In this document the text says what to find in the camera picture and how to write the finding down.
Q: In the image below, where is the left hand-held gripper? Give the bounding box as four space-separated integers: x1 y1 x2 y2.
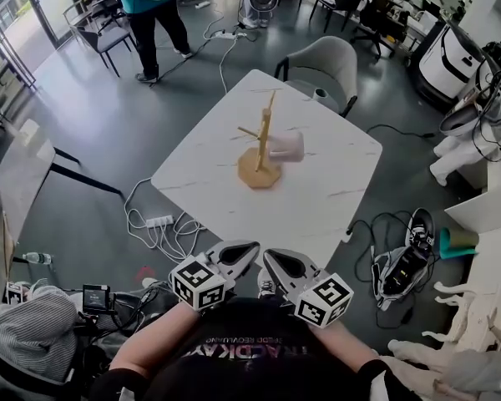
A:
170 240 261 312

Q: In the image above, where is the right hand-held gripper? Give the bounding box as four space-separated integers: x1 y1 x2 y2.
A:
262 247 355 328

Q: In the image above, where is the wooden mug tree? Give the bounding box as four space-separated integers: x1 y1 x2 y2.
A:
236 89 283 190

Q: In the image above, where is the person's right forearm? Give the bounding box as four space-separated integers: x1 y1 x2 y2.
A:
312 317 381 375

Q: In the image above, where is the person's left forearm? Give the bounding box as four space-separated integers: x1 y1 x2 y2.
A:
108 301 204 375

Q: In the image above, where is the person's white sneaker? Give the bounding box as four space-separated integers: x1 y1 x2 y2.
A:
257 268 277 299

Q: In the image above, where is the grey open backpack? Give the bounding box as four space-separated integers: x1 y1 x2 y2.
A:
370 206 438 312

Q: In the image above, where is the person's black printed shirt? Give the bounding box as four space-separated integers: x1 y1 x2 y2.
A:
89 297 423 401

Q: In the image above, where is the small black screen device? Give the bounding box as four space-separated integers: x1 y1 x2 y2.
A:
82 283 112 313

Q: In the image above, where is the teal rolled mat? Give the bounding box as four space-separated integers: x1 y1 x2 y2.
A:
438 226 480 261

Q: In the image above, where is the clear water bottle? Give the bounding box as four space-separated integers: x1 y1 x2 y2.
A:
22 251 53 266

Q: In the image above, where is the grey striped cloth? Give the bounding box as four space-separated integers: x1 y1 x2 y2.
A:
0 284 79 383

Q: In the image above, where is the white side table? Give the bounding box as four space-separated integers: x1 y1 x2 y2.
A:
0 119 124 241

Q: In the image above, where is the grey upholstered chair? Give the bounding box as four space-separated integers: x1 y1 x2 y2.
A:
274 35 359 119

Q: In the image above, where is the dark grey metal chair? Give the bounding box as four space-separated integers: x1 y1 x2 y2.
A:
62 0 138 78

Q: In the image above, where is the white mobile robot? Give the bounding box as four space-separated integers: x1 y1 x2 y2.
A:
407 21 488 102

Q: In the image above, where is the black office chair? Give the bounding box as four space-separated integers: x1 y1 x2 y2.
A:
349 0 407 61

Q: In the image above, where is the black wooden chair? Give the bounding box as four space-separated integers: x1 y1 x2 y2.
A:
308 0 367 33

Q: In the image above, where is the black floor cable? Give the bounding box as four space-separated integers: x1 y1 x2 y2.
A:
365 123 437 140

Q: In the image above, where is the white floor cable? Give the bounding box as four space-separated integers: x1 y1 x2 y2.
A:
203 13 248 96

